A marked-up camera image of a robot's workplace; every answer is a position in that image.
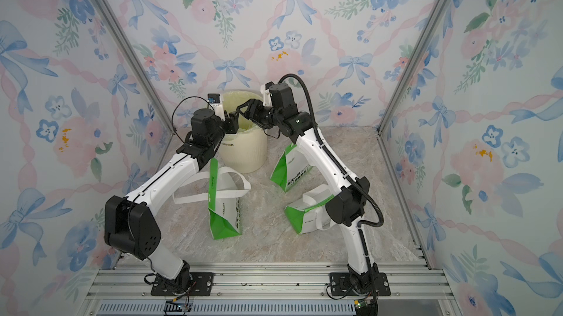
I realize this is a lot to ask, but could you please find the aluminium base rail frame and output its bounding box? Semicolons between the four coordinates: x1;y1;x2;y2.
78;260;461;315

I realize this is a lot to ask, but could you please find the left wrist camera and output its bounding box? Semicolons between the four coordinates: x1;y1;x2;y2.
208;93;226;121

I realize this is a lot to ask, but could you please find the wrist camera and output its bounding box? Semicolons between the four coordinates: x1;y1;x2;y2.
260;81;275;107
208;93;226;121

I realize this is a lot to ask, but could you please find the right aluminium corner post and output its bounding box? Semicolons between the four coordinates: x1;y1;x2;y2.
377;0;467;134

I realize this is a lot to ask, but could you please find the green white paper bag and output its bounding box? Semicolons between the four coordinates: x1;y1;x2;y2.
270;144;312;192
172;158;252;240
284;184;336;235

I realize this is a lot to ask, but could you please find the aluminium corner post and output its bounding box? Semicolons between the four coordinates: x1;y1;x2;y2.
377;0;467;134
93;0;173;131

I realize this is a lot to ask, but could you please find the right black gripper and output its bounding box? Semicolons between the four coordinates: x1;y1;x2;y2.
239;97;286;128

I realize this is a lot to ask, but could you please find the cream plastic trash bin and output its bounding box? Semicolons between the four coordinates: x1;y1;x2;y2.
218;90;268;174

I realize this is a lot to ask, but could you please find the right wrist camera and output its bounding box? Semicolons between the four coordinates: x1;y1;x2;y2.
260;81;275;107

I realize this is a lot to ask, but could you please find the left aluminium corner post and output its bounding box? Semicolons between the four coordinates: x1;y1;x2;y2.
93;0;173;131

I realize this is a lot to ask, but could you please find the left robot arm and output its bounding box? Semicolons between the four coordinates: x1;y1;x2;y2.
104;109;238;295

